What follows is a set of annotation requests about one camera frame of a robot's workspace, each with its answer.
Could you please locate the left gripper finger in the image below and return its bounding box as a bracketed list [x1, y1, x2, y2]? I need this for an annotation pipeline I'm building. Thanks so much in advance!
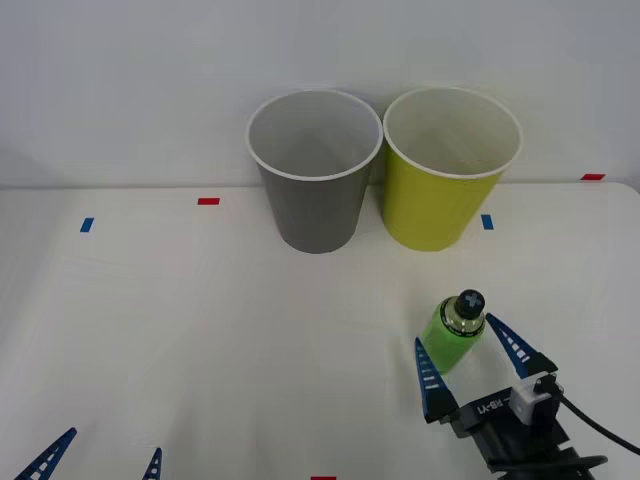
[13, 426, 79, 480]
[141, 446, 164, 480]

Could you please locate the green bottle with black cap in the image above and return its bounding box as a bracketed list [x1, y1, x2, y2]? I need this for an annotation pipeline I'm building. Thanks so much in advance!
[419, 288, 488, 374]

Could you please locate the yellow-green plastic waste bin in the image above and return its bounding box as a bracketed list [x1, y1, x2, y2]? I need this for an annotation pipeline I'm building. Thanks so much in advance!
[382, 86, 524, 253]

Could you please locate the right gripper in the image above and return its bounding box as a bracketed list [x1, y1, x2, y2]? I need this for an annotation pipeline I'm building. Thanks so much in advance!
[413, 312, 572, 467]

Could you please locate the grey plastic waste bin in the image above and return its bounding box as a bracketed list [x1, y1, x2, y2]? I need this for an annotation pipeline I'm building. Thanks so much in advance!
[245, 89, 385, 255]

